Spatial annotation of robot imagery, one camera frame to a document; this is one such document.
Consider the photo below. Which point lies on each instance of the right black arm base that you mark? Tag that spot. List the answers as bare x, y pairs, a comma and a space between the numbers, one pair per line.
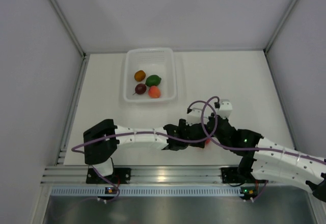
230, 175

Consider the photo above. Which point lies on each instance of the white plastic basket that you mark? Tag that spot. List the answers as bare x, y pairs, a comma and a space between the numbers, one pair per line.
153, 61

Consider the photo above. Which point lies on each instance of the fake red apple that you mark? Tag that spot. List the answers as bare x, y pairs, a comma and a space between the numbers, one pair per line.
207, 142

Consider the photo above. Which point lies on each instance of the fake green lime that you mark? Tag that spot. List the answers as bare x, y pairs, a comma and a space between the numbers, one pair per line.
153, 80

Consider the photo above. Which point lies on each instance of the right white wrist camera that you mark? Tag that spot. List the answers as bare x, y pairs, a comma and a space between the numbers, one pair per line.
225, 109

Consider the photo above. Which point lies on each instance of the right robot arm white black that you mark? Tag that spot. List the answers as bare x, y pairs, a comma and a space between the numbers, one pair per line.
263, 159

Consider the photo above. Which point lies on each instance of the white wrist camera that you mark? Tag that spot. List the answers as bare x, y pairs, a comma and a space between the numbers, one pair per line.
193, 116
225, 109

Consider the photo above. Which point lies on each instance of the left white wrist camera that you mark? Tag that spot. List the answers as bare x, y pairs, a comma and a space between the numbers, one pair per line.
193, 116

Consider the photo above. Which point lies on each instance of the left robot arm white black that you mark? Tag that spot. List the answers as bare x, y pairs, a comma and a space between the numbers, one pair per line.
103, 139

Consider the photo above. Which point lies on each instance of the fake dark red plum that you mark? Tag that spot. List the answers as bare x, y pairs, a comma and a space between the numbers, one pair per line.
140, 89

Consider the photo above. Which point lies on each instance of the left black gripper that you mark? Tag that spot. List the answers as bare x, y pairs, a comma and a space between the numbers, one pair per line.
182, 124

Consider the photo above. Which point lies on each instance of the fake brown kiwi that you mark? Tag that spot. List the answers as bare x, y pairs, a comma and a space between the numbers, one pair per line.
139, 76

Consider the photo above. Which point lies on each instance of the white slotted cable duct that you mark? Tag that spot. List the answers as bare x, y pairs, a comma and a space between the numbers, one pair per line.
152, 191

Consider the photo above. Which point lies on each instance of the aluminium mounting rail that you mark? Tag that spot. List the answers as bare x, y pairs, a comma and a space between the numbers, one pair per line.
140, 175

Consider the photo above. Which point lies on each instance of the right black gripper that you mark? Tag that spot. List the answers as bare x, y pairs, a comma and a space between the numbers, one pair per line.
211, 134

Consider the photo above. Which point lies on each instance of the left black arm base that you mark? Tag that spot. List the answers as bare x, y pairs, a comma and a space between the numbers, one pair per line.
121, 175

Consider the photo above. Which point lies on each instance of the fake orange peach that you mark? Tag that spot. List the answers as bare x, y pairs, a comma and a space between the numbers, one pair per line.
154, 92

